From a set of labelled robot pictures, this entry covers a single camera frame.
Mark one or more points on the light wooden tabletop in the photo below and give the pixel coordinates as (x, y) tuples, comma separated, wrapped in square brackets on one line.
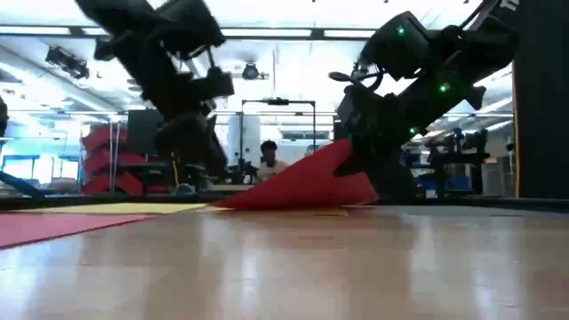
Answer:
[(235, 188)]

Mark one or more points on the dark ceiling rail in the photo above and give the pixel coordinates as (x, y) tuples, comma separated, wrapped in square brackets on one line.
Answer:
[(318, 33)]

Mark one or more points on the blue crate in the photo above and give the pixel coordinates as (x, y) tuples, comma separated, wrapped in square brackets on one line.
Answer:
[(458, 183)]

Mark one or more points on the white column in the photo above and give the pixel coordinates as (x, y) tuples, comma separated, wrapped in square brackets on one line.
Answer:
[(244, 138)]

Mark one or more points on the black monitor screen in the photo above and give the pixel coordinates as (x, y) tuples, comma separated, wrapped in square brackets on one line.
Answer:
[(142, 131)]

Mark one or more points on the grey dome object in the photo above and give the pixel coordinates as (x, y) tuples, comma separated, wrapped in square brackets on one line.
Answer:
[(185, 191)]

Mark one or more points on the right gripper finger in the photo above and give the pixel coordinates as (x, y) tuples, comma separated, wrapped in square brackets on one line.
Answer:
[(358, 165), (391, 178)]

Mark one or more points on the red stacked bins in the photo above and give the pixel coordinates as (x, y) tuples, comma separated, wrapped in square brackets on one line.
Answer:
[(100, 138)]

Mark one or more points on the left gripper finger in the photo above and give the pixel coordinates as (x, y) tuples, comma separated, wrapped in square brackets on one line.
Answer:
[(217, 151), (182, 142)]

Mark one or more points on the black partition panel yellow edge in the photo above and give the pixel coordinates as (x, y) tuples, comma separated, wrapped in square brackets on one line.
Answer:
[(542, 111)]

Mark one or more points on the black robot workstation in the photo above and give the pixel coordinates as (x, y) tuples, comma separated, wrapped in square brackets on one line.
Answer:
[(453, 151)]

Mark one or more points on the red paper sheet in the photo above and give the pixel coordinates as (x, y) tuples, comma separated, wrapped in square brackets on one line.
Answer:
[(44, 226)]

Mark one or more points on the yellow paper sheet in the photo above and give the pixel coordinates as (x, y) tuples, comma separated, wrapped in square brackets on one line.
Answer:
[(124, 208)]

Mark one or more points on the person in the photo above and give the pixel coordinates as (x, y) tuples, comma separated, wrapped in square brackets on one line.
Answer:
[(271, 169)]

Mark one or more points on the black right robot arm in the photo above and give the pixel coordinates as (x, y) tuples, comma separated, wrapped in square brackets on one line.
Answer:
[(467, 44)]

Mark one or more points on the black ceiling track light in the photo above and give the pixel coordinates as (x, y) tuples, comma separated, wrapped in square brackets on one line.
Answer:
[(66, 62)]

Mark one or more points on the orange paper sheet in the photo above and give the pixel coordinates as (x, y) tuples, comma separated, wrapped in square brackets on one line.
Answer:
[(302, 186)]

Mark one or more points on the round black ceiling lamp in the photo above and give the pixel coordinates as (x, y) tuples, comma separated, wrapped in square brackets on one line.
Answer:
[(250, 72)]

